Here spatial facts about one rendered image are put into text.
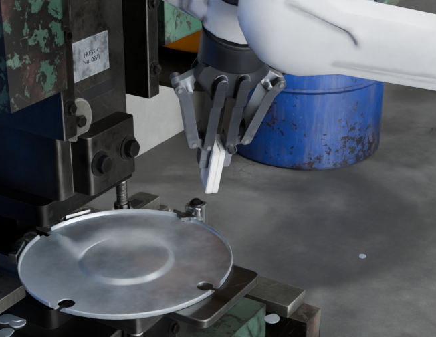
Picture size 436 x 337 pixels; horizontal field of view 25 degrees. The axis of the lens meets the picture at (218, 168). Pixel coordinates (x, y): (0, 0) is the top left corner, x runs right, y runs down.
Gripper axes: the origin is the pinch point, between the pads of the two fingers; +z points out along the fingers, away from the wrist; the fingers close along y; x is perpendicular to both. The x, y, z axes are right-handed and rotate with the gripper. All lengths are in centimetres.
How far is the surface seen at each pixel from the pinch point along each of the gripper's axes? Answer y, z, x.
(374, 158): 121, 160, 152
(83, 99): -13.0, 1.8, 14.7
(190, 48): 8.6, 16.0, 41.4
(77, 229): -12.6, 27.6, 15.6
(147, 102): 42, 157, 185
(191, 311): -2.1, 18.0, -7.8
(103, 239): -9.4, 26.1, 12.0
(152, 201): 0.9, 34.0, 25.5
